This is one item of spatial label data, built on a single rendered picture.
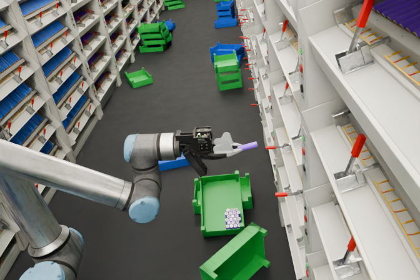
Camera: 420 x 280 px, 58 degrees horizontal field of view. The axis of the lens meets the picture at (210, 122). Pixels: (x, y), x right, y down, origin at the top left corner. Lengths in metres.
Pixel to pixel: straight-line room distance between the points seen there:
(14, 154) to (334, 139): 0.84
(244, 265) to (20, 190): 0.94
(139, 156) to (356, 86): 0.87
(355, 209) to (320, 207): 0.30
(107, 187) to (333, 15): 0.78
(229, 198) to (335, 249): 1.21
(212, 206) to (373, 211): 1.43
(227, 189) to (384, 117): 1.61
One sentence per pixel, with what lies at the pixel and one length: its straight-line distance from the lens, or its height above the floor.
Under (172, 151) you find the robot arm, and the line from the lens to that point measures 1.21.
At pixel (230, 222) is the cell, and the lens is 1.84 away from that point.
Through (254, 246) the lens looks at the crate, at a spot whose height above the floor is 0.07.
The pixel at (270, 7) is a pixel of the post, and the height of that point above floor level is 1.02.
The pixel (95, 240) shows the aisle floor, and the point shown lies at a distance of 2.07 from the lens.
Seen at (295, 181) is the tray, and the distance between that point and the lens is 1.27.
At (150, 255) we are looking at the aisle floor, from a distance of 1.89.
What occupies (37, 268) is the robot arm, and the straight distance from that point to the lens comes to 1.47.
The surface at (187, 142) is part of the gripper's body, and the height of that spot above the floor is 0.71.
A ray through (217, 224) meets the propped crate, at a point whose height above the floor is 0.03.
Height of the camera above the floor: 1.32
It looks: 28 degrees down
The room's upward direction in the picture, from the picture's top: 9 degrees counter-clockwise
